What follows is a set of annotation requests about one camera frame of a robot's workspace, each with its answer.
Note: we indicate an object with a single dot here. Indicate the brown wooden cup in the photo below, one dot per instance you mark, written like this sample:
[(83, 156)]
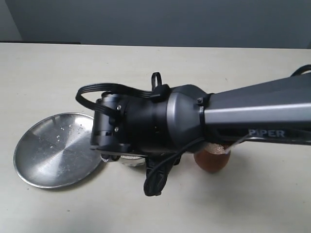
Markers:
[(213, 157)]

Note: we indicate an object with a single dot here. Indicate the steel bowl of rice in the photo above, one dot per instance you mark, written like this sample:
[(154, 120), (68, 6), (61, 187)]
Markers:
[(132, 161)]

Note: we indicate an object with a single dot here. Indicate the round steel plate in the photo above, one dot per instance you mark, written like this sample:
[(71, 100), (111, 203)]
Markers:
[(55, 152)]

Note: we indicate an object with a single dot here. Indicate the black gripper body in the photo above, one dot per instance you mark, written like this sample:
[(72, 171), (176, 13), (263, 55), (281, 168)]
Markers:
[(108, 135)]

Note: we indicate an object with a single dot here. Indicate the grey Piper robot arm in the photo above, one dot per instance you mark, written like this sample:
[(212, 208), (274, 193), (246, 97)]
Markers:
[(274, 112)]

